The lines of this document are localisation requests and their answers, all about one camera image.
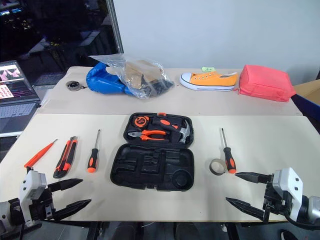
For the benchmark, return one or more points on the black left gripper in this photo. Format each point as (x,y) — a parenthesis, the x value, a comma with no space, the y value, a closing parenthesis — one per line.
(45,205)

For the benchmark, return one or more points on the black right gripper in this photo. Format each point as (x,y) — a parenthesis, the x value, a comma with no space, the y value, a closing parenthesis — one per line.
(275,202)

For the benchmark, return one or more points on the black tool case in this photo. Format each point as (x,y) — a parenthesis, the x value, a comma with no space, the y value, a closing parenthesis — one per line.
(150,170)

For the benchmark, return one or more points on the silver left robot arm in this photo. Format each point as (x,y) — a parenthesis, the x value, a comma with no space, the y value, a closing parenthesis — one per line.
(5,212)

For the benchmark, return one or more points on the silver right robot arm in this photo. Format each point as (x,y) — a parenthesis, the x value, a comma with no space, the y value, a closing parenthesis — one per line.
(312,208)

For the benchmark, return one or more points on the black orange utility knife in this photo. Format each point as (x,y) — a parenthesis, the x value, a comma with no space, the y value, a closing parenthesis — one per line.
(65,157)

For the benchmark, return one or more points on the dark tape roll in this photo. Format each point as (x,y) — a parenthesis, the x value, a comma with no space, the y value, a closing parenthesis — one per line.
(217,172)

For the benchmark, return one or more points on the orange test pen screwdriver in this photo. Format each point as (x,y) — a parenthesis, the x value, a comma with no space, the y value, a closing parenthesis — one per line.
(37,155)

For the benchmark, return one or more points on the black white shoe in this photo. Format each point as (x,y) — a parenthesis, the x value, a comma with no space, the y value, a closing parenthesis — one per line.
(288,235)

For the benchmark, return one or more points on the open laptop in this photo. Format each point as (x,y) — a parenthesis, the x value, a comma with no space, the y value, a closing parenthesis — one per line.
(15,110)

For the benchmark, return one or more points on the black orange tape measure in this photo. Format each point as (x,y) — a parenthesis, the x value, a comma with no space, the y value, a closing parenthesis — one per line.
(140,122)

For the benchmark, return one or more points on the black orange claw hammer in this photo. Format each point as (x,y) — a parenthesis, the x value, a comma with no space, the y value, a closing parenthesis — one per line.
(167,124)

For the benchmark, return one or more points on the pink fabric pouch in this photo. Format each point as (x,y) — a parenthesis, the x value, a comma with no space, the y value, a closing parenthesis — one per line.
(265,83)

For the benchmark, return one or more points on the brown cardboard box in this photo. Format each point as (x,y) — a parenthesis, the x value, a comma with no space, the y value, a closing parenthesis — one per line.
(308,90)

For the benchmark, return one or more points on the blue plastic bag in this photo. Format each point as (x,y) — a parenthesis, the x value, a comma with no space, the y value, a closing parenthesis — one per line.
(100,81)

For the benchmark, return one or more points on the orange canvas sneaker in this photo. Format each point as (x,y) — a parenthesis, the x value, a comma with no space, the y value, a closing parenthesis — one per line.
(212,80)

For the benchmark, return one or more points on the green sticky label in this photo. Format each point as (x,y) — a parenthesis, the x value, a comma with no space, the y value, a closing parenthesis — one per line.
(206,69)

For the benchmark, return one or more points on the clear plastic bag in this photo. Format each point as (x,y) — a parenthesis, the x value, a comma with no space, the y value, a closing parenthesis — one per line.
(140,75)

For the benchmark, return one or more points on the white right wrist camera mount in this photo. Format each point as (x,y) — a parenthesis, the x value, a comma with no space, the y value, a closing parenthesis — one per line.
(287,182)

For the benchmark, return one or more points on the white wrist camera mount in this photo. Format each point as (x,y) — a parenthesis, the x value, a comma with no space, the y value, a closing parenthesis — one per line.
(31,182)
(287,182)

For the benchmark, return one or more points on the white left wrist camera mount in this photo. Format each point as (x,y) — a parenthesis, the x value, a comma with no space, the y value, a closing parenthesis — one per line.
(31,182)

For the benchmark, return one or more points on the aluminium frame post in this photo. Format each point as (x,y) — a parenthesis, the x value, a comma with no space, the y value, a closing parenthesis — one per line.
(116,25)

